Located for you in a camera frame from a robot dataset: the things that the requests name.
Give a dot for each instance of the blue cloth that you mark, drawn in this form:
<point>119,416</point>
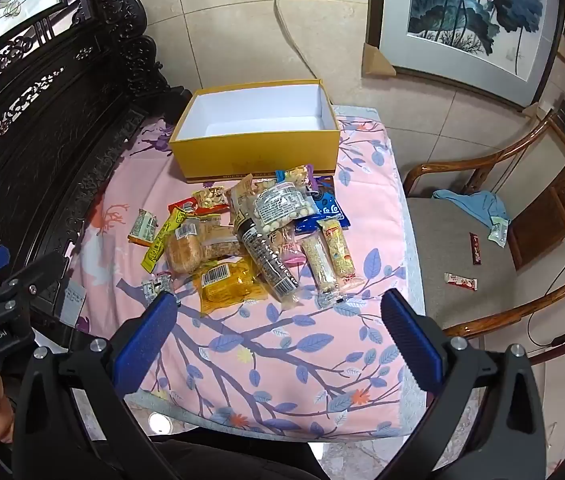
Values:
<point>472,205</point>

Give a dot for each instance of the small green orange packet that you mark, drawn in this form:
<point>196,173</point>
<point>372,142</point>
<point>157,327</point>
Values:
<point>142,227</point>

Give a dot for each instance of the small clear packet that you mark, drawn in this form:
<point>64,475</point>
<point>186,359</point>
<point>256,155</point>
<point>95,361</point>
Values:
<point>155,287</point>

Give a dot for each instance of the black tube snack packet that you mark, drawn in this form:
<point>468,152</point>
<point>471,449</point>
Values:
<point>265,260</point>

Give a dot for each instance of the yellow green long packet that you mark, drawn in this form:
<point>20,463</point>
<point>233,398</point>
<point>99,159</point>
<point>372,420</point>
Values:
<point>160,245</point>

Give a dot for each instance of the dark red snack bar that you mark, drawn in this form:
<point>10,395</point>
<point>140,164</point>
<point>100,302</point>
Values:
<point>475,249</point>

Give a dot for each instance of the wooden armchair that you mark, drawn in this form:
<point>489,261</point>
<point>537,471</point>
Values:
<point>462,240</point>

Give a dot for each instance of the blue cookie packet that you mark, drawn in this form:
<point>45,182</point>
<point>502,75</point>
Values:
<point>330,210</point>

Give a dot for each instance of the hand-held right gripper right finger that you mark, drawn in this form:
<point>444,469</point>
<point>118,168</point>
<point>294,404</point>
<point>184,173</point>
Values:
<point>412,345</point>

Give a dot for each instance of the peanut snack packet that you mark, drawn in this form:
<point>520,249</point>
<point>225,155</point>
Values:
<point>210,197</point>

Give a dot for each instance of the dark carved wooden bench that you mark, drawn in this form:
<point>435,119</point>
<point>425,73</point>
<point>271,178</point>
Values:
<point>37,135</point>

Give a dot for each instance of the yellow cardboard box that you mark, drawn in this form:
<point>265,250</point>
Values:
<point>252,155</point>

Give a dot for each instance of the purple blue snack packet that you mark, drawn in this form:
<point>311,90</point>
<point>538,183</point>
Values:
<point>295,175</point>

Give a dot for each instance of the bread bun packet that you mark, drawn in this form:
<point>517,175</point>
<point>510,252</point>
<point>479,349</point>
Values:
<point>185,252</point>

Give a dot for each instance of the green snack packet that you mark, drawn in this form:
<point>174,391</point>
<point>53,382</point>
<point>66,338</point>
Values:
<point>498,232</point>

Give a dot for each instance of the clear brown cracker packet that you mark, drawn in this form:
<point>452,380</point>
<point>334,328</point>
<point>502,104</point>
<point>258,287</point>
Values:
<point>220,240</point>

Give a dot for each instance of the brown cookie packet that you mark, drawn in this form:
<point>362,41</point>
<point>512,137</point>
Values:
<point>326,183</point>

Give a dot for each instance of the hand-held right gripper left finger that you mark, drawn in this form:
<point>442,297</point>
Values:
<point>147,345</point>

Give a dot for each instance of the pink snack packet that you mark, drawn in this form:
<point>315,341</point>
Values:
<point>290,252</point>

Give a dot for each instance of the white red candy packet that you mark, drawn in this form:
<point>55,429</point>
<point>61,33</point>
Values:
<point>460,281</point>

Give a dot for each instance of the cardboard corner protector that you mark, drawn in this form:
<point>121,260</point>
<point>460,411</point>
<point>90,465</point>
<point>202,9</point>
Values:
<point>375,62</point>
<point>537,111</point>

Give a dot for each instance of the framed lotus painting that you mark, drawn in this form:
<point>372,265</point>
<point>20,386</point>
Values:
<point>462,15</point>

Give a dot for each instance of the clear bag of white balls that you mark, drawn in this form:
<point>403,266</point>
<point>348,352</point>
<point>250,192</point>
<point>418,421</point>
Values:
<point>282,205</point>

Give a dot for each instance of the yellow barcode snack packet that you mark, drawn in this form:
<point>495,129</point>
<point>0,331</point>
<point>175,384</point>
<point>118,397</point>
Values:
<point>235,285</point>

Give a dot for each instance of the white paper label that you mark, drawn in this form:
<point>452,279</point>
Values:
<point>73,300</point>

